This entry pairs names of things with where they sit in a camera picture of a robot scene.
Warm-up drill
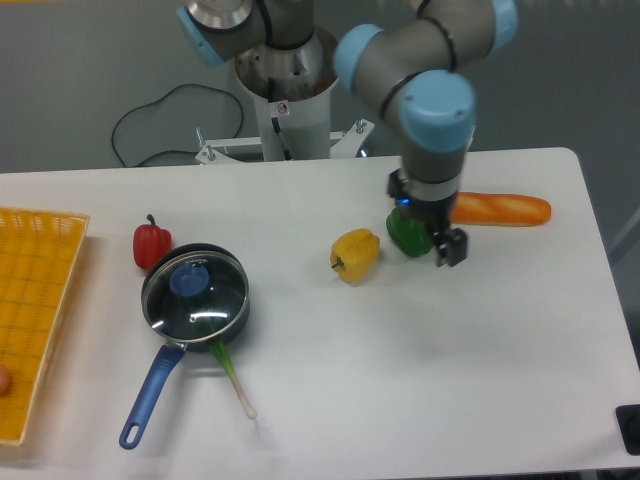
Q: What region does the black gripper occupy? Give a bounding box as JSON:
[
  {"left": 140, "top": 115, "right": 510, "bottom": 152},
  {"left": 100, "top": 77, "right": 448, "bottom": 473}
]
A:
[{"left": 387, "top": 169, "right": 469, "bottom": 267}]

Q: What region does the glass pot lid blue knob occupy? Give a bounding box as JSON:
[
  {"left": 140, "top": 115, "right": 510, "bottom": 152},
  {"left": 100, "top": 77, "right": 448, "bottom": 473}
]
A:
[{"left": 142, "top": 244, "right": 250, "bottom": 346}]

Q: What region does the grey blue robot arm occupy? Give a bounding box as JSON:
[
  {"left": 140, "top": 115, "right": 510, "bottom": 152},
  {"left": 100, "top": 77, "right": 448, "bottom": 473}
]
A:
[{"left": 177, "top": 1, "right": 519, "bottom": 266}]

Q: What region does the green bell pepper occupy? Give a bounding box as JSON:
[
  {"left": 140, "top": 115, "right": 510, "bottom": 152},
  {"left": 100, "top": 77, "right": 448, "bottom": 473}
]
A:
[{"left": 385, "top": 208, "right": 433, "bottom": 258}]

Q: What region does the orange baguette bread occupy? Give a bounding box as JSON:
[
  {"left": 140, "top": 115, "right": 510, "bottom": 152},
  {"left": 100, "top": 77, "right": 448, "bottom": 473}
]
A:
[{"left": 451, "top": 192, "right": 552, "bottom": 227}]

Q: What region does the yellow bell pepper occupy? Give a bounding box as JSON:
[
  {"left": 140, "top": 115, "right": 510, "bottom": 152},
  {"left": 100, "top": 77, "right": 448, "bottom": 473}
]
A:
[{"left": 329, "top": 228, "right": 380, "bottom": 283}]

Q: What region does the black box at table edge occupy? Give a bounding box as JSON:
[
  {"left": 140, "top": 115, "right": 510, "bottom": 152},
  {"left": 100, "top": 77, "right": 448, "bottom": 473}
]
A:
[{"left": 615, "top": 404, "right": 640, "bottom": 456}]

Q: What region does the green spring onion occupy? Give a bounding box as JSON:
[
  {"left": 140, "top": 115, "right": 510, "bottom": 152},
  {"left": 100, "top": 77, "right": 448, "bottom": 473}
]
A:
[{"left": 197, "top": 294, "right": 274, "bottom": 441}]

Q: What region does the red bell pepper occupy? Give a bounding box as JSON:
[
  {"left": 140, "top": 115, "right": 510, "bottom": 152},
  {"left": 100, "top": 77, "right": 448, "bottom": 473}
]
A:
[{"left": 132, "top": 214, "right": 173, "bottom": 271}]

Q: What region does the yellow woven basket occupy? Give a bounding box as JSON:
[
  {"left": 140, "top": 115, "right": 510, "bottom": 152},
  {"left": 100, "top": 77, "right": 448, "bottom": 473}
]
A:
[{"left": 1, "top": 207, "right": 90, "bottom": 446}]

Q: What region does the white table leg bracket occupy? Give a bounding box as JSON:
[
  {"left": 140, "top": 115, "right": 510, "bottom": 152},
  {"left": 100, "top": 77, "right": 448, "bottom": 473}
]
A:
[{"left": 465, "top": 125, "right": 476, "bottom": 152}]

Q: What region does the black cable on floor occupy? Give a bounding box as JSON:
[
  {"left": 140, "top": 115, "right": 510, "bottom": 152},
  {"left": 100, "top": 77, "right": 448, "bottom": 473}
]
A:
[{"left": 110, "top": 82, "right": 245, "bottom": 168}]

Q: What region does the dark saucepan blue handle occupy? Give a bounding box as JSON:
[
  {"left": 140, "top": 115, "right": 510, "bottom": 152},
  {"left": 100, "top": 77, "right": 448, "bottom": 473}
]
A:
[{"left": 118, "top": 242, "right": 251, "bottom": 450}]

